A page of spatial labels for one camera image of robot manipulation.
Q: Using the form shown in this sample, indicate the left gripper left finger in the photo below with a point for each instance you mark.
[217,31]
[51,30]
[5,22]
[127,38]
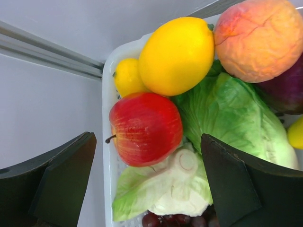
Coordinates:
[49,188]

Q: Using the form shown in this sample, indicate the dark grape bunch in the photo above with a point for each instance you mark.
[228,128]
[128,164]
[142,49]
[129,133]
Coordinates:
[207,219]

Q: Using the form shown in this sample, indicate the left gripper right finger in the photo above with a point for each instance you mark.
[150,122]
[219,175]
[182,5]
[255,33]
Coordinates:
[250,192]

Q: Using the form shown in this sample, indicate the large yellow lemon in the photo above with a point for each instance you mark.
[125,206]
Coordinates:
[177,56]

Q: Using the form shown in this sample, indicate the purple onion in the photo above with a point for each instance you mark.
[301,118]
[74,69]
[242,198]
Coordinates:
[284,93]

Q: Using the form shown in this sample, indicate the white fruit basket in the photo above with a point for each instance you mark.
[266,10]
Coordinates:
[161,95]

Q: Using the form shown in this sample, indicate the orange peach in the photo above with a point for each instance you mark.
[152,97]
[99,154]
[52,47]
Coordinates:
[257,40]

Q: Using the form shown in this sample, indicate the red apple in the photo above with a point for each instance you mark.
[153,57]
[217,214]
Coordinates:
[145,128]

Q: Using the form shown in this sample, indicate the small yellow lemon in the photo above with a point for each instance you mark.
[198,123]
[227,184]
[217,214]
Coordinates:
[127,78]

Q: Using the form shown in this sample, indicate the yellow banana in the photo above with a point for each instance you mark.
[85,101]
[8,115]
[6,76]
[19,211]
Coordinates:
[295,134]

